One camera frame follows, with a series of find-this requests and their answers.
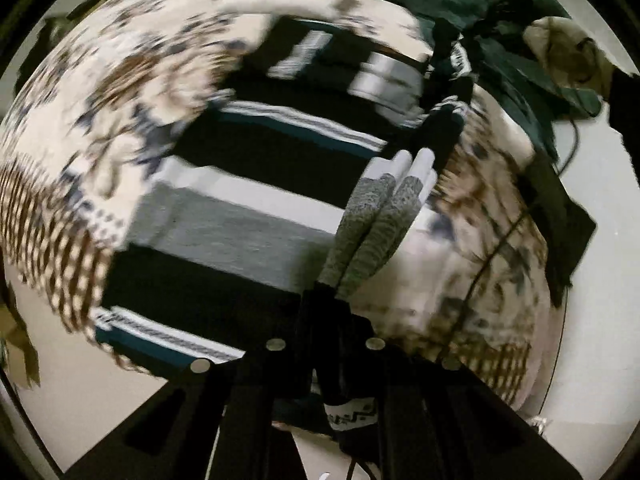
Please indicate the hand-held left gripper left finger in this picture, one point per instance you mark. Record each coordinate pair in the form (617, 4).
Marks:
(306, 340)

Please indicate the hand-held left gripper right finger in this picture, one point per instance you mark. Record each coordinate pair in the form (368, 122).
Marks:
(350, 360)

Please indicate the black zigzag patterned sock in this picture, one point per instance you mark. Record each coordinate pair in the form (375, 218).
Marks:
(350, 412)

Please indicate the grey speckled white-toe sock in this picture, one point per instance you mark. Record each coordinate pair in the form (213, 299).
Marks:
(395, 225)
(360, 210)

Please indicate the black white grey striped garment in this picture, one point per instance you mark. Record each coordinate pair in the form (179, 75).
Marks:
(240, 220)

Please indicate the black cloth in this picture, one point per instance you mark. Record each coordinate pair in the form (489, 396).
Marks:
(560, 230)

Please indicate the black sock with striped cuff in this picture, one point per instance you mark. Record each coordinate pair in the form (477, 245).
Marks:
(447, 130)

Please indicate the cream brown patterned blanket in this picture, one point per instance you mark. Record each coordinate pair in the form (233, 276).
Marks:
(100, 110)

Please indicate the beige fabric object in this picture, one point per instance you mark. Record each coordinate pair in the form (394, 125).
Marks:
(565, 50)

